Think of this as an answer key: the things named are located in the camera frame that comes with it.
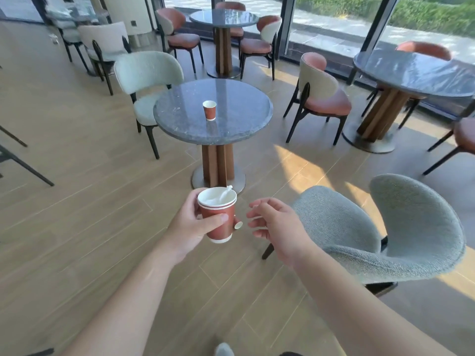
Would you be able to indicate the small red paper cup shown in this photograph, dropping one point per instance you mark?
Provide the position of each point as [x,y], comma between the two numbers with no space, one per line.
[210,111]

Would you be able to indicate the person's left forearm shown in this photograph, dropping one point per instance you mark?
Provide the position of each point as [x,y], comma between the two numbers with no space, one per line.
[126,311]

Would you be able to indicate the round grey marble table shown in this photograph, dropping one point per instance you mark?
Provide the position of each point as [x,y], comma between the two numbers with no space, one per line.
[222,111]
[222,18]
[415,74]

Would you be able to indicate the person's grey shoe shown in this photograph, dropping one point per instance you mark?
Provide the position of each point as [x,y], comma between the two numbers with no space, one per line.
[224,350]

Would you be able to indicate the grey-blue fabric chair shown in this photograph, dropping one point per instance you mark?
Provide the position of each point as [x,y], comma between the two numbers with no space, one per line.
[408,226]

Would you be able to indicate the person's right fingers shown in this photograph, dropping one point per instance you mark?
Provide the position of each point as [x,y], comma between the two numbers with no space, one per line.
[261,213]

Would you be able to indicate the pale green upholstered chair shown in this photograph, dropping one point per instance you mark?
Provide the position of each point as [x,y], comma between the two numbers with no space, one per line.
[148,72]

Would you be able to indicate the green hedge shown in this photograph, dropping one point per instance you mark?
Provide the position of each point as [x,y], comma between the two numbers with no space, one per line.
[426,12]

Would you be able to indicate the person's left thumb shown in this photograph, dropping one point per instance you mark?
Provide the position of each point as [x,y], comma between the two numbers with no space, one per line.
[215,222]

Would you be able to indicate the crumpled white tissue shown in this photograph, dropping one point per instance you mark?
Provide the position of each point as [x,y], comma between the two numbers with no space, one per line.
[219,198]

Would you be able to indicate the white upholstered chair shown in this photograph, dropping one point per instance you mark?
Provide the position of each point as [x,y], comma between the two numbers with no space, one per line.
[105,38]
[70,35]

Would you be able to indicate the person's left hand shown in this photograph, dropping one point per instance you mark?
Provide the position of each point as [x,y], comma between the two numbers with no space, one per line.
[185,233]

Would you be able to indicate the person's right hand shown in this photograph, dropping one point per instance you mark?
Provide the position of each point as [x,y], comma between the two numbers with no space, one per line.
[289,233]

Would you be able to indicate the round glass-top table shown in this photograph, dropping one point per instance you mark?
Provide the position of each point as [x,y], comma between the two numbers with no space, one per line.
[79,12]

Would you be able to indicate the person's right forearm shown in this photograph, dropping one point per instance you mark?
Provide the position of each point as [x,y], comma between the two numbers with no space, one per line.
[356,311]

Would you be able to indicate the black metal chair legs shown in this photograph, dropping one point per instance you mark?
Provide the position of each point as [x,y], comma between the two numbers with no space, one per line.
[22,164]

